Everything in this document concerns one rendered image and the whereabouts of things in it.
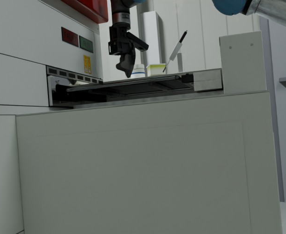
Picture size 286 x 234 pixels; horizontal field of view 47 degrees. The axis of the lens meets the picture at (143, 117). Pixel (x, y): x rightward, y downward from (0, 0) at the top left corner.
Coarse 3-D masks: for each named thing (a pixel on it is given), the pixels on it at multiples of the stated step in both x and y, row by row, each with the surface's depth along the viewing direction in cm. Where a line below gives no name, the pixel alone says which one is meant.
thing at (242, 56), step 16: (256, 32) 75; (224, 48) 77; (240, 48) 76; (256, 48) 75; (224, 64) 77; (240, 64) 76; (256, 64) 75; (224, 80) 77; (240, 80) 76; (256, 80) 75
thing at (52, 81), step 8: (48, 80) 102; (56, 80) 105; (64, 80) 110; (72, 80) 116; (48, 88) 102; (48, 96) 102; (56, 96) 104; (104, 96) 144; (56, 104) 104; (64, 104) 109; (72, 104) 114
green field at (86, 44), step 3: (81, 39) 127; (84, 39) 130; (81, 42) 127; (84, 42) 130; (87, 42) 132; (90, 42) 135; (81, 45) 127; (84, 45) 129; (87, 45) 132; (90, 45) 134; (84, 48) 129; (87, 48) 132; (90, 48) 134
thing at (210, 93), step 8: (168, 96) 102; (176, 96) 102; (184, 96) 101; (192, 96) 100; (200, 96) 100; (80, 104) 111; (88, 104) 110; (96, 104) 109; (104, 104) 108; (112, 104) 108
